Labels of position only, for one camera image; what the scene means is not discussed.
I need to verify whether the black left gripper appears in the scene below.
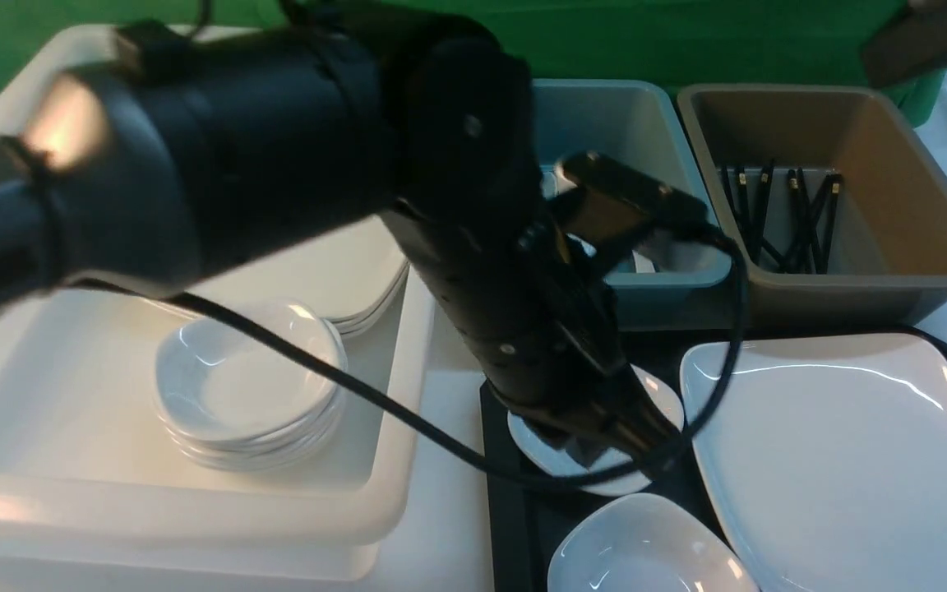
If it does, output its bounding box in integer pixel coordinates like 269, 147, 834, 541
483, 238, 680, 474

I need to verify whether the white bowl tray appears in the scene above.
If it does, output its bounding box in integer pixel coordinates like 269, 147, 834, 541
546, 493, 760, 591
506, 366, 685, 497

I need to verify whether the large white square plate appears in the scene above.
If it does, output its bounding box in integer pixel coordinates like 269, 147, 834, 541
694, 333, 947, 591

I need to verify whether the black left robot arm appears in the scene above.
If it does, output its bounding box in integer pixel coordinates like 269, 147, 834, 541
0, 2, 703, 488

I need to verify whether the top stacked white square plate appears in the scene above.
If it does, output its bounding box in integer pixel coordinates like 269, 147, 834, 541
189, 216, 407, 319

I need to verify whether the teal plastic bin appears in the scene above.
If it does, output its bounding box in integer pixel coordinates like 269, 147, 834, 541
534, 79, 732, 332

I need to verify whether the black serving tray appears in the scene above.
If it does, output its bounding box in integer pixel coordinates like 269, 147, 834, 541
478, 326, 947, 591

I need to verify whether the black chopsticks bundle in bin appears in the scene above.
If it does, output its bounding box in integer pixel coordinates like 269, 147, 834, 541
718, 160, 846, 275

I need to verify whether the brown plastic bin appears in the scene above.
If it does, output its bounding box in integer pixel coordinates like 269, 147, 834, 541
677, 84, 947, 327

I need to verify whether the top stacked white bowl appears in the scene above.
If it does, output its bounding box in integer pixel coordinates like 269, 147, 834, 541
153, 317, 340, 445

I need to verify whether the large white plastic bin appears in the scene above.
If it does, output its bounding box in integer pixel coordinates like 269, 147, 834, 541
0, 24, 437, 580

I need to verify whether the green backdrop cloth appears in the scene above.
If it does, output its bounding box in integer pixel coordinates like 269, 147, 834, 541
0, 1, 906, 92

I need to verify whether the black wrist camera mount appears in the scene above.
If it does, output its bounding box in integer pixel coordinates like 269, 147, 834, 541
547, 151, 708, 251

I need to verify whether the black cable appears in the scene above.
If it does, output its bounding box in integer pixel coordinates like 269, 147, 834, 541
71, 230, 750, 492

